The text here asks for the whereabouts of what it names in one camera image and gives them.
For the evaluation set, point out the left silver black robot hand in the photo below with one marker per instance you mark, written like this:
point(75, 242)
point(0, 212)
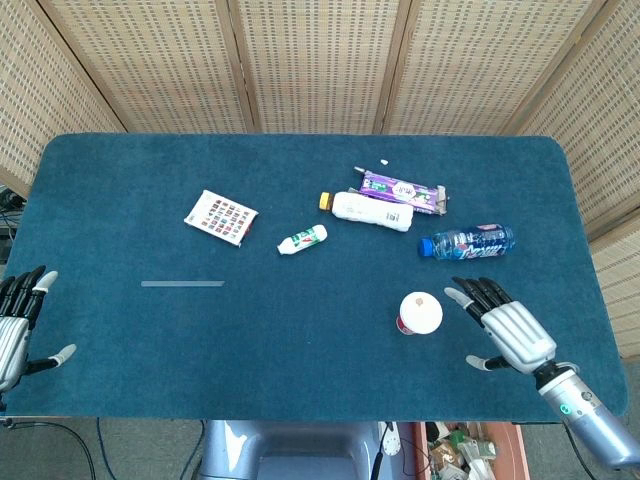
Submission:
point(12, 330)

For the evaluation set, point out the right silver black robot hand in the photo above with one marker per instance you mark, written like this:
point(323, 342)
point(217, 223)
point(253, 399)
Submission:
point(515, 330)

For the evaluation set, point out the red cup with white lid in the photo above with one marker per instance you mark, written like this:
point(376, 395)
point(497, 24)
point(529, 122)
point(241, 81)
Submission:
point(420, 312)

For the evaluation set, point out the clear plastic straw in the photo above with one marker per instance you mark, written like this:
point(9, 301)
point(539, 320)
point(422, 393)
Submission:
point(182, 284)

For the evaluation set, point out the blue-capped water bottle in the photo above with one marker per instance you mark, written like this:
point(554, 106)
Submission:
point(470, 242)

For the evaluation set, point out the red bin of clutter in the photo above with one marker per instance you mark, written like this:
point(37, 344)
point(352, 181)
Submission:
point(470, 450)

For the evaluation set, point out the purple snack wrapper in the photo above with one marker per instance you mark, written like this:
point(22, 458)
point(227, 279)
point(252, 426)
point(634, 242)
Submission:
point(400, 190)

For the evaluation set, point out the white bottle with yellow cap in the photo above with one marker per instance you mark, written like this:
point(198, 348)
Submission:
point(370, 212)

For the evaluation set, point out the blue felt table cover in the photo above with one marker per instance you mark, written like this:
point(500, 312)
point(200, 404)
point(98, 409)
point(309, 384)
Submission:
point(320, 360)

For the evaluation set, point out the small white green bottle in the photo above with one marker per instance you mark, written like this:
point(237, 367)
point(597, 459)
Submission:
point(302, 240)

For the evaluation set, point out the card box with coloured pictures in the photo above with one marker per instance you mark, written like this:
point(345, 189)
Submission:
point(222, 217)

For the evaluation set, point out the blue-grey robot torso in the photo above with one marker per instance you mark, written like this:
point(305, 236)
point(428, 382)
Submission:
point(295, 450)

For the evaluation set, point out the woven bamboo folding screen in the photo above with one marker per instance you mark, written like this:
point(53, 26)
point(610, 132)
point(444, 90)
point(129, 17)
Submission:
point(320, 65)

